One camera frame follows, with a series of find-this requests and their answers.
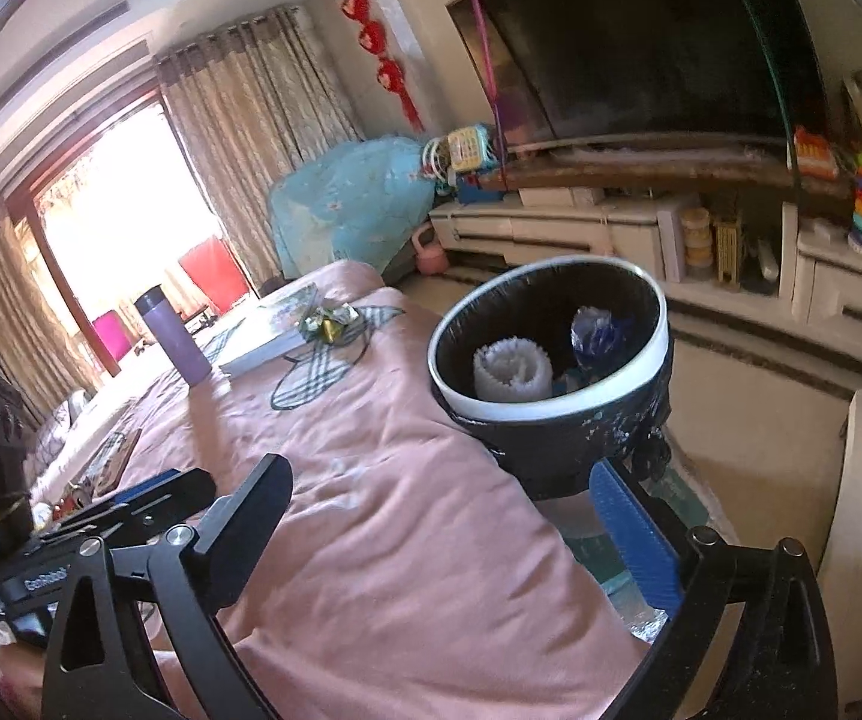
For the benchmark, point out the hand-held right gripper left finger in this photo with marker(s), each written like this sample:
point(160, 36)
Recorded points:
point(251, 525)

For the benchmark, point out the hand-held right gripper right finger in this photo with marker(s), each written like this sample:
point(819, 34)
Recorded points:
point(637, 540)

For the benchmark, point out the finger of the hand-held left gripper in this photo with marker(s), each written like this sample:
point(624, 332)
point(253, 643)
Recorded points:
point(176, 502)
point(142, 486)

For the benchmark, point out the white-rimmed bin with black bag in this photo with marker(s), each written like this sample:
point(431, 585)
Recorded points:
point(588, 427)

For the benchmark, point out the blue plastic wrapper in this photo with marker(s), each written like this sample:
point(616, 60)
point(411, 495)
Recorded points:
point(599, 337)

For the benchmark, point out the flat cardboard box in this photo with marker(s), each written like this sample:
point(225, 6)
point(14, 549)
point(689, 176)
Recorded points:
point(112, 457)

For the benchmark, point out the magenta chair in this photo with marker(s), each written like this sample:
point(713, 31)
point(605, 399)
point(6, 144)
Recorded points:
point(112, 341)

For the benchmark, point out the purple bottle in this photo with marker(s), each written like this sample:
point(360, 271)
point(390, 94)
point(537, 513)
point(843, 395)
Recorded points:
point(176, 337)

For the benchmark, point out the beige patterned curtain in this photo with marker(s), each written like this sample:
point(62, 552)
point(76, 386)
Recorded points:
point(3, 300)
point(266, 127)

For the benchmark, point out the illustrated children's book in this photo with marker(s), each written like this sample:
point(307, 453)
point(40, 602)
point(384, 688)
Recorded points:
point(266, 334)

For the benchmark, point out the red chair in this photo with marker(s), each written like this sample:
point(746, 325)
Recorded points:
point(213, 274)

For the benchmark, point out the stack of yellow jars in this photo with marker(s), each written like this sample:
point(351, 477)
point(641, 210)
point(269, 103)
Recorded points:
point(697, 240)

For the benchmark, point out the white television cabinet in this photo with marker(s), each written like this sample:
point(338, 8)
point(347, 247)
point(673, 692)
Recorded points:
point(626, 229)

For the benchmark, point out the pink kettlebell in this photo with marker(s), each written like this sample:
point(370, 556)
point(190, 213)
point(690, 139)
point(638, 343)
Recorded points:
point(429, 255)

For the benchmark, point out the light blue bedding bundle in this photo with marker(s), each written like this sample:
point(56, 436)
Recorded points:
point(348, 210)

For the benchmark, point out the white cage ball toy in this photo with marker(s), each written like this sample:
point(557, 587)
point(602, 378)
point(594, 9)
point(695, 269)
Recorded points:
point(436, 157)

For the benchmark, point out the toy cash register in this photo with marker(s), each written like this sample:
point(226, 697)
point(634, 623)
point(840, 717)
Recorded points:
point(472, 154)

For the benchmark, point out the orange toy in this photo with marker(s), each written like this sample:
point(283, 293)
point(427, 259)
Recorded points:
point(820, 154)

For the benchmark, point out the pink stick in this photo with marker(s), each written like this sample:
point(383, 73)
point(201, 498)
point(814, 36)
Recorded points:
point(492, 90)

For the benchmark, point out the black television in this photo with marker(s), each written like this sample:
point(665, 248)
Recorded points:
point(626, 52)

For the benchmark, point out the red hanging wall decoration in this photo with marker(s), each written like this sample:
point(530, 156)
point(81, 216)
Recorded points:
point(371, 34)

